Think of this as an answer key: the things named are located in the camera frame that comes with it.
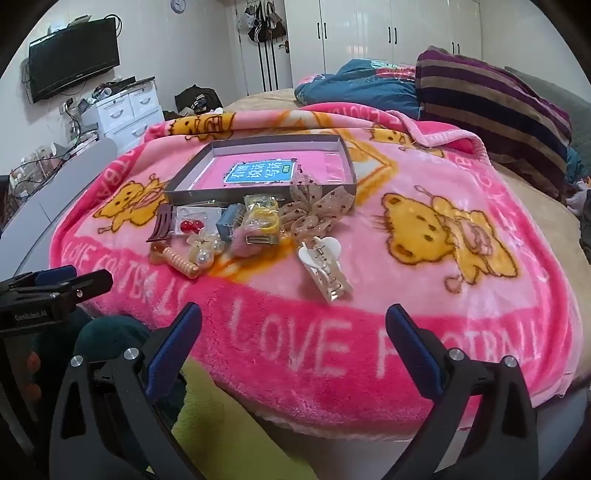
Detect clear packet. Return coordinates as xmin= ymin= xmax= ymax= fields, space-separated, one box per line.
xmin=297 ymin=236 xmax=354 ymax=304

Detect dark teal fleece clothing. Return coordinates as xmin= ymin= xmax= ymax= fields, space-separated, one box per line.
xmin=32 ymin=318 xmax=185 ymax=416

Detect lavender cloth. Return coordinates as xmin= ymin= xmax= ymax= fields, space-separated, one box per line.
xmin=564 ymin=178 xmax=591 ymax=214

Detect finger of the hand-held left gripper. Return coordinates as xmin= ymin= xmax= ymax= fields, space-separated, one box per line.
xmin=46 ymin=270 xmax=114 ymax=304
xmin=9 ymin=265 xmax=77 ymax=292

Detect earring card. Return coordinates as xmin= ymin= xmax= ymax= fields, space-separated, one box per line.
xmin=172 ymin=205 xmax=223 ymax=237

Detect beige polka-dot bow hair clip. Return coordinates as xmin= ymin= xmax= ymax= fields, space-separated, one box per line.
xmin=277 ymin=173 xmax=354 ymax=247

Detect maroon snap hair clip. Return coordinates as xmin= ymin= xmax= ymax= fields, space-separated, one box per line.
xmin=147 ymin=206 xmax=174 ymax=244

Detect pearl flower hair clip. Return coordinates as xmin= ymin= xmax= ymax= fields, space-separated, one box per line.
xmin=186 ymin=231 xmax=225 ymax=268

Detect clutter on drawer cabinet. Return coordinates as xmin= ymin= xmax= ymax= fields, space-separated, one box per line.
xmin=92 ymin=78 xmax=139 ymax=100

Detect white drawer cabinet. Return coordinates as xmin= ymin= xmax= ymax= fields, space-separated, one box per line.
xmin=81 ymin=76 xmax=164 ymax=148

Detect dark grey cloth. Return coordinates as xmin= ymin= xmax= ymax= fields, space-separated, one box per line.
xmin=578 ymin=189 xmax=591 ymax=265

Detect pink bear printed blanket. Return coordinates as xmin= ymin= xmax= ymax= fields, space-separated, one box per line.
xmin=48 ymin=104 xmax=587 ymax=430

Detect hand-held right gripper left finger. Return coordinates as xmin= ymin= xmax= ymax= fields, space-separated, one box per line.
xmin=48 ymin=302 xmax=204 ymax=480

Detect grey curved furniture panel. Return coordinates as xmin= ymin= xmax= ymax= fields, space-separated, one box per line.
xmin=0 ymin=138 xmax=118 ymax=278

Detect white wardrobe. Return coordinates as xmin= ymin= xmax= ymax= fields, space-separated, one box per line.
xmin=284 ymin=0 xmax=483 ymax=77

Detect grey headboard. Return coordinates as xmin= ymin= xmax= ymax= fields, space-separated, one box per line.
xmin=503 ymin=67 xmax=591 ymax=167

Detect small blue box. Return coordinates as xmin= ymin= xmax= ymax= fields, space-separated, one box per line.
xmin=217 ymin=204 xmax=245 ymax=244

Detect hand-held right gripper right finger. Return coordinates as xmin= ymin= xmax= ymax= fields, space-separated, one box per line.
xmin=385 ymin=304 xmax=541 ymax=480

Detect black bag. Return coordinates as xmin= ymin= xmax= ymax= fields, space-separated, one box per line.
xmin=174 ymin=85 xmax=225 ymax=121

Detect blue patterned quilt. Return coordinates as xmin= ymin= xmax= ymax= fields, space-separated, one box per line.
xmin=294 ymin=58 xmax=423 ymax=121

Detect black wall television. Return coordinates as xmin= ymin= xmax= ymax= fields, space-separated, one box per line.
xmin=28 ymin=17 xmax=122 ymax=104

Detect clear plastic organizer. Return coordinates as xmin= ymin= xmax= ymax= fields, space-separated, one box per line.
xmin=9 ymin=145 xmax=70 ymax=195

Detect bags hanging on door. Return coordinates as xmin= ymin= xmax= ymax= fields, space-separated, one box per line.
xmin=238 ymin=0 xmax=287 ymax=44

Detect shallow grey box pink inside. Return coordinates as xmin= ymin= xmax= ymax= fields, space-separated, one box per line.
xmin=164 ymin=135 xmax=358 ymax=206

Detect yellow-green fleece clothing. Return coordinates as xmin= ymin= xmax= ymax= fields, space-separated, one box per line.
xmin=171 ymin=357 xmax=319 ymax=480

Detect white room door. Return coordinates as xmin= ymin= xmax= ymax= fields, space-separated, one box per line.
xmin=226 ymin=0 xmax=294 ymax=95

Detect purple striped pillow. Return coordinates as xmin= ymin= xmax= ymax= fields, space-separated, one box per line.
xmin=416 ymin=46 xmax=573 ymax=199

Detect bag of yellow hair ties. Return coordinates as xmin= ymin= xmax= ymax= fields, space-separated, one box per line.
xmin=233 ymin=194 xmax=282 ymax=252

